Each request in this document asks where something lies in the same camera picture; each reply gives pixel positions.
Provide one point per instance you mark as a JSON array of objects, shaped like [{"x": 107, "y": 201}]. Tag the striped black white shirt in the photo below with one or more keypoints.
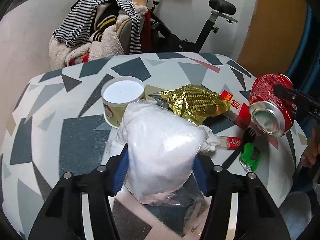
[{"x": 88, "y": 19}]

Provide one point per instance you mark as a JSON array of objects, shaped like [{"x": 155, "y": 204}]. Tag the red cigarette pack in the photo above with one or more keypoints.
[{"x": 238, "y": 112}]

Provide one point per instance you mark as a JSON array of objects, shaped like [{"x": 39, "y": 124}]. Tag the blue curtain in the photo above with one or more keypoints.
[{"x": 304, "y": 68}]

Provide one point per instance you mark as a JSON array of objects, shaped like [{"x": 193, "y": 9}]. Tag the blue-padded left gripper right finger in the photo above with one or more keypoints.
[{"x": 200, "y": 175}]

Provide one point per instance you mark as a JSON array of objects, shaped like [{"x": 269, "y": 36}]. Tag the gold foil snack bag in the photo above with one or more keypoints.
[{"x": 192, "y": 102}]

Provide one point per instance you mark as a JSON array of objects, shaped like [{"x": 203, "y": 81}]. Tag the white paper cup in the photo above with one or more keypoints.
[{"x": 117, "y": 94}]

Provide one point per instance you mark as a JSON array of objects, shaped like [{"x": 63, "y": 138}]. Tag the black exercise bike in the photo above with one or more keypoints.
[{"x": 185, "y": 18}]

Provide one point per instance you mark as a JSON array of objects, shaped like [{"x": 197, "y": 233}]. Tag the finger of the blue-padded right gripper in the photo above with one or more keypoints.
[{"x": 284, "y": 93}]

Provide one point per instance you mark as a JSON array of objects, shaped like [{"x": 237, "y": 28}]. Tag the crushed red soda can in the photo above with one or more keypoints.
[{"x": 272, "y": 115}]

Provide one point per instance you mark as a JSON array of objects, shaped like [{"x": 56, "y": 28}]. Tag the green plastic wrapper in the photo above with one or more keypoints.
[{"x": 250, "y": 157}]

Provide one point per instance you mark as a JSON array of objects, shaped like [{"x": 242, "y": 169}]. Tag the chair with wooden back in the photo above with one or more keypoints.
[{"x": 125, "y": 24}]

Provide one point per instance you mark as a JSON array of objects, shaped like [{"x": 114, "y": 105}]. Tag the white stuffing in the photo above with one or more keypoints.
[{"x": 162, "y": 149}]

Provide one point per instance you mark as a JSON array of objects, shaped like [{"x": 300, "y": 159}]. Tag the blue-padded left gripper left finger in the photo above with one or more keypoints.
[{"x": 121, "y": 171}]

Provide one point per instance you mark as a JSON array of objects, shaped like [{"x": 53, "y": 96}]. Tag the right hand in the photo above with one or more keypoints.
[{"x": 312, "y": 150}]

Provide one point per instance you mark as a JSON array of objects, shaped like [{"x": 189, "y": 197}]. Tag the black plastic spork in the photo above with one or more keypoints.
[{"x": 248, "y": 137}]

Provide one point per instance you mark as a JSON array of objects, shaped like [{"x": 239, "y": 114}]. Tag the cream fleece garment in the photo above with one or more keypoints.
[{"x": 104, "y": 42}]

